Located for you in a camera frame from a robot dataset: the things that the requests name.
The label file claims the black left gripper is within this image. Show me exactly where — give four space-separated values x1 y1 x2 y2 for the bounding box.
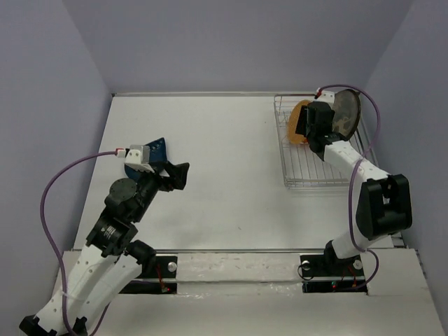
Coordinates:
132 159 190 221

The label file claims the tan woven round plate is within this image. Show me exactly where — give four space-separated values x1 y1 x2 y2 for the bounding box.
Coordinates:
286 99 311 145

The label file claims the dark blue leaf plate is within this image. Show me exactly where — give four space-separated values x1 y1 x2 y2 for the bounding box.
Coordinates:
124 137 167 181

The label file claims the grey deer plate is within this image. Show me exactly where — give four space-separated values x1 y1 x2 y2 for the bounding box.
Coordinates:
332 89 356 139

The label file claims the large teal floral plate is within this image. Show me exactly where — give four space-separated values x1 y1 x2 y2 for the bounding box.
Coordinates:
351 90 362 135

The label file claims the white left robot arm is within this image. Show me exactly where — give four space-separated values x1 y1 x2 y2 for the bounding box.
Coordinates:
20 161 190 335

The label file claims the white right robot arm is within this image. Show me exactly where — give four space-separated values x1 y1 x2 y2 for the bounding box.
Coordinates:
296 101 412 274

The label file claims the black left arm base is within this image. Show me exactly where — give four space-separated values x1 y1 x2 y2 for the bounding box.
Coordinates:
120 255 178 295

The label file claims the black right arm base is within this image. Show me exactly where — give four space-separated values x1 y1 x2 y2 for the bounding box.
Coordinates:
297 254 368 294

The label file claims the silver wire dish rack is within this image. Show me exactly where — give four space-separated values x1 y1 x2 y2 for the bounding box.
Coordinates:
274 93 368 191

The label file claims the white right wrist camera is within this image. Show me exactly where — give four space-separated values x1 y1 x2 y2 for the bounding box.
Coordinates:
314 88 335 104

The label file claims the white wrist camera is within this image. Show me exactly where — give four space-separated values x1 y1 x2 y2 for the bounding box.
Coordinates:
125 145 153 172
314 88 335 104

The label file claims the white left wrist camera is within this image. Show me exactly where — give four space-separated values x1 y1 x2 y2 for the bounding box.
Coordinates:
125 145 153 172

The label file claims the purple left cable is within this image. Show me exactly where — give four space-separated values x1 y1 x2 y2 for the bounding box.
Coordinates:
40 149 127 336

